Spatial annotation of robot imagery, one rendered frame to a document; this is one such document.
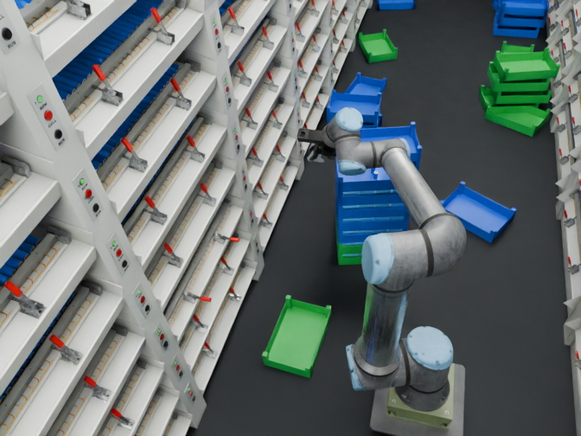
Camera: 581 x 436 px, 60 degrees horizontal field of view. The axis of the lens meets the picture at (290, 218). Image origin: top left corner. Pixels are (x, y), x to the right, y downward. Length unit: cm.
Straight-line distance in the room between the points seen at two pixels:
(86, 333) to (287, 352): 105
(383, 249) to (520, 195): 174
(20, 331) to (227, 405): 114
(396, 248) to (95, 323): 73
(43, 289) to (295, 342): 126
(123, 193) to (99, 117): 20
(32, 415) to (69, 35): 77
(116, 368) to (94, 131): 64
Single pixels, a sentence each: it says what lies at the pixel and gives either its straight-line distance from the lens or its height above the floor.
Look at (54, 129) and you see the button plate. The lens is 104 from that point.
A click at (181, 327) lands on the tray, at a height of 49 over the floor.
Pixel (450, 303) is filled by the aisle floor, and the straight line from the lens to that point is 232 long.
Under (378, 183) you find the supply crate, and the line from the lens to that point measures 202.
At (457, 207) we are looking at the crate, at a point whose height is 0.
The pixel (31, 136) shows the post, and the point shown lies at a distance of 101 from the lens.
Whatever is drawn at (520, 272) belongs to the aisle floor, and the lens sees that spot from 251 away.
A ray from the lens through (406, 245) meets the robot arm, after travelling 119.
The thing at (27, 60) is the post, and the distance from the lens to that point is 99.
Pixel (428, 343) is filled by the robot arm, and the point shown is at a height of 41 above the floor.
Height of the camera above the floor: 190
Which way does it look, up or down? 47 degrees down
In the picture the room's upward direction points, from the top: 6 degrees counter-clockwise
